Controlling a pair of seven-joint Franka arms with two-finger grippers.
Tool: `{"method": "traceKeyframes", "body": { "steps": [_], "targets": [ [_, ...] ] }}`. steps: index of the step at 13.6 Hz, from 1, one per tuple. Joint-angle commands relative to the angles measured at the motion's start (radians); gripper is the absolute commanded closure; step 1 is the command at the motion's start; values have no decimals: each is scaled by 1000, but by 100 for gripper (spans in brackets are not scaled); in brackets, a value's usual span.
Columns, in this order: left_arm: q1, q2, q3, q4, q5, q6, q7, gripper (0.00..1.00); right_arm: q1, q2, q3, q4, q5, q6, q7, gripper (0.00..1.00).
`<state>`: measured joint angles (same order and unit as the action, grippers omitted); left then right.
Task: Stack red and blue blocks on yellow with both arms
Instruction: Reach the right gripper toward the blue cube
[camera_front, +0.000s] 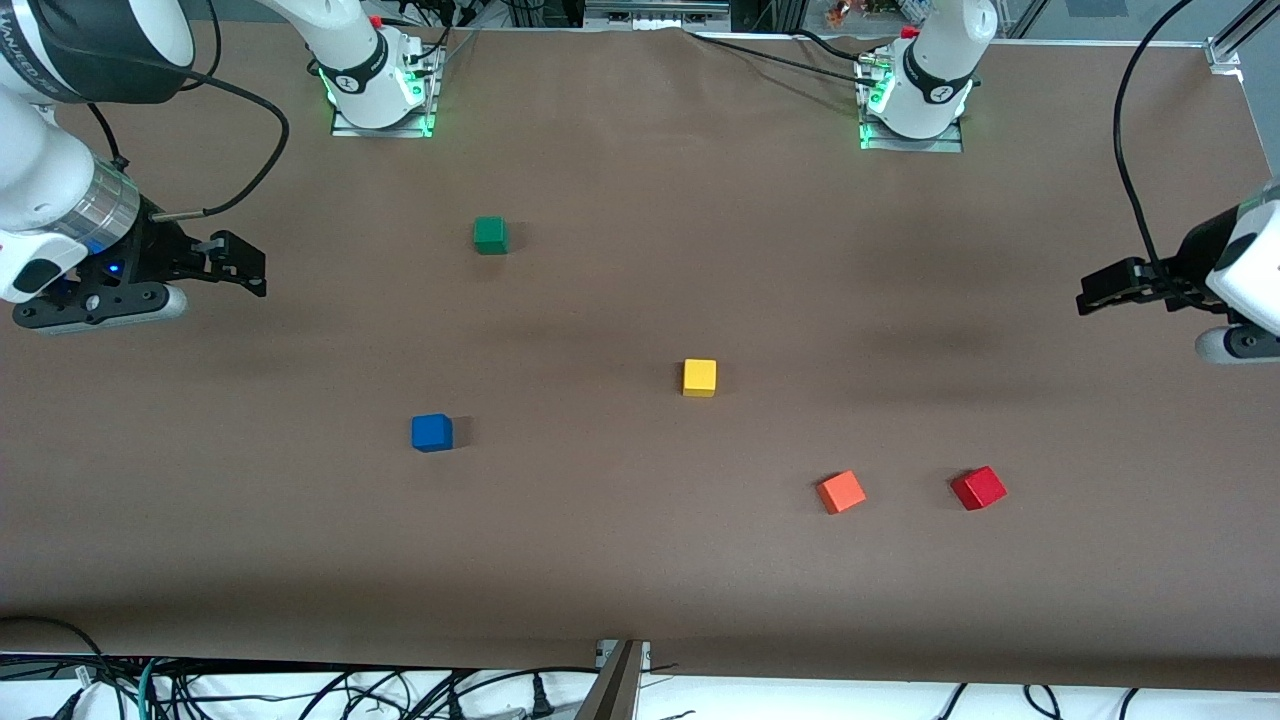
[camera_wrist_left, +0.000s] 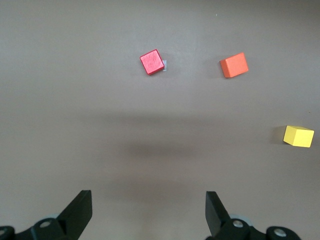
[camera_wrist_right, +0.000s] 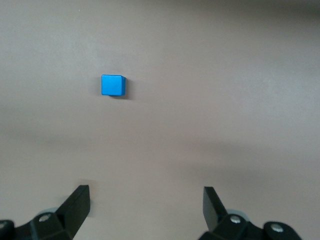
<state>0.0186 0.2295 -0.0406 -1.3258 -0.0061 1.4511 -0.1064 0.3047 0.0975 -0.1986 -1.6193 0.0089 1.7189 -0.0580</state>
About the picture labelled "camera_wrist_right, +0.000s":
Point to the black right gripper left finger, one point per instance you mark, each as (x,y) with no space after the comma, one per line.
(72,215)

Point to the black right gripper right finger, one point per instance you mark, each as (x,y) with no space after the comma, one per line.
(215,215)

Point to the blue cube block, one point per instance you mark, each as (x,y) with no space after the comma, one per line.
(112,85)

